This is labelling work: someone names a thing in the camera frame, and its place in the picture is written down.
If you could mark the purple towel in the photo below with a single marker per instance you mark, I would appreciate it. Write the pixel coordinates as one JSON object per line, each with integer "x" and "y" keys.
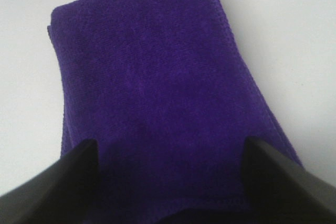
{"x": 161, "y": 86}

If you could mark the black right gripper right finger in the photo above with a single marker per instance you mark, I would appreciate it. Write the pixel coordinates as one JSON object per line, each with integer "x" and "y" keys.
{"x": 280, "y": 190}

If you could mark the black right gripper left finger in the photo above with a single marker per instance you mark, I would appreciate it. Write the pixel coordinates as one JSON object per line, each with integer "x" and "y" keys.
{"x": 60, "y": 194}

